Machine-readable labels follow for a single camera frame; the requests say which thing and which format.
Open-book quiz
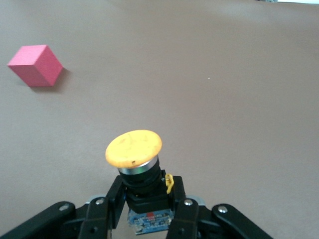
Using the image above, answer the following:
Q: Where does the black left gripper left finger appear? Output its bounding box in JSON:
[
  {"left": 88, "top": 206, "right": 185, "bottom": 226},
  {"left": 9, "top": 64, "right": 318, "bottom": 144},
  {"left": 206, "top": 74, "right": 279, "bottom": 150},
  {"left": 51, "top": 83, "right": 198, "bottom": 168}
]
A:
[{"left": 0, "top": 175, "right": 126, "bottom": 239}]

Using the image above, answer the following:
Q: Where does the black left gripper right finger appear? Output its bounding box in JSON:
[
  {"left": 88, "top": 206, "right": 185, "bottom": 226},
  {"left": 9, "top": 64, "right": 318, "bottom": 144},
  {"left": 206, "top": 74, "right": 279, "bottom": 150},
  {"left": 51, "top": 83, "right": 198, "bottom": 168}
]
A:
[{"left": 165, "top": 175, "right": 275, "bottom": 239}]

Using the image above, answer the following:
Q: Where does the yellow mushroom push button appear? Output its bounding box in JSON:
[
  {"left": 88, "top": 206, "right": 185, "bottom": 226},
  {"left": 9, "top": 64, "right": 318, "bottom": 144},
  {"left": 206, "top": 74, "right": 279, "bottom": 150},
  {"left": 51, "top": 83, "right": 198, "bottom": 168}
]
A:
[{"left": 105, "top": 129, "right": 175, "bottom": 236}]

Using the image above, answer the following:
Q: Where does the brown table cover sheet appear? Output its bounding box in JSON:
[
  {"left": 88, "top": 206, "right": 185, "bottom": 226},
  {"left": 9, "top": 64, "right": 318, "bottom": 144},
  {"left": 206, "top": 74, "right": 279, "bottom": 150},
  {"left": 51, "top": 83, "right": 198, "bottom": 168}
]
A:
[{"left": 0, "top": 0, "right": 319, "bottom": 239}]

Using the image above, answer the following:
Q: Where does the pink foam cube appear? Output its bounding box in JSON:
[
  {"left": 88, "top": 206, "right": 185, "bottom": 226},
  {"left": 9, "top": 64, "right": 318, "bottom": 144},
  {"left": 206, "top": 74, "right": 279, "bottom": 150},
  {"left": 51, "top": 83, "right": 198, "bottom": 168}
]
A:
[{"left": 6, "top": 44, "right": 64, "bottom": 88}]

